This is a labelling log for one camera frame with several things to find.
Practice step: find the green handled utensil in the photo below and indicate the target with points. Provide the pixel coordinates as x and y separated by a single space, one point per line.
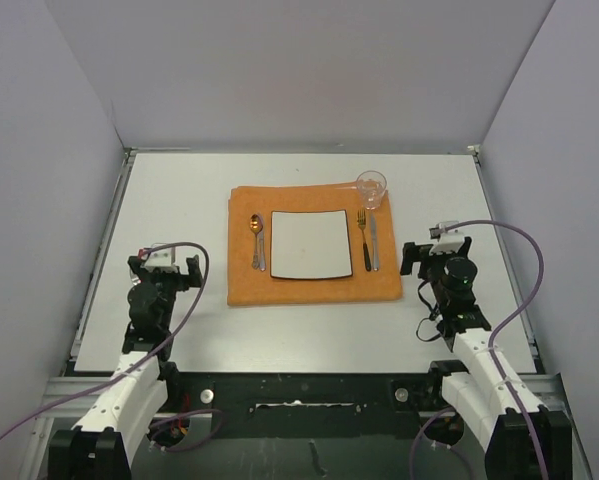
362 224

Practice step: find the silver spoon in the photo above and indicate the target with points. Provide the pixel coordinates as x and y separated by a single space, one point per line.
262 253

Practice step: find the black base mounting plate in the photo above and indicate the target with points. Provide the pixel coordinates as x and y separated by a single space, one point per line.
310 406

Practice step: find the orange cloth placemat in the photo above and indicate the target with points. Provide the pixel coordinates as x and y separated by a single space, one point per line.
250 287

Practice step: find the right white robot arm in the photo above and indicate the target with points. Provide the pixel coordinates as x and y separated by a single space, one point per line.
520 436

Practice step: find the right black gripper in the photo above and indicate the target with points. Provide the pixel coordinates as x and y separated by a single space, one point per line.
421 253

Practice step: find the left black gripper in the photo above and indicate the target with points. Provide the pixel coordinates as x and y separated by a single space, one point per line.
184 280

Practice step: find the silver knife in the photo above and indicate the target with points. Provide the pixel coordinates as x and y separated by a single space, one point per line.
374 239

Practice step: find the white square plate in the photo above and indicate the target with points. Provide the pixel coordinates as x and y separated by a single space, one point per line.
310 245

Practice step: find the silver fork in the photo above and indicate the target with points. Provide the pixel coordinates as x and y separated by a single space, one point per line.
256 225

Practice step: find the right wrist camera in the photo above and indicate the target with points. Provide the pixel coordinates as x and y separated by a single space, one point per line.
448 239

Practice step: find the clear plastic cup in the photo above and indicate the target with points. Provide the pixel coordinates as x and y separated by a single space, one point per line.
371 186

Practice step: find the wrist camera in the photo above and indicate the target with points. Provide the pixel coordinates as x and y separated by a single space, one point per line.
448 239
161 260

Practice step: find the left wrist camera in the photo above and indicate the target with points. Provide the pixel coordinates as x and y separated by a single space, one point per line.
161 260

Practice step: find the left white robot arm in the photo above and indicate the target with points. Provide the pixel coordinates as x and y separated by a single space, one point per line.
103 443

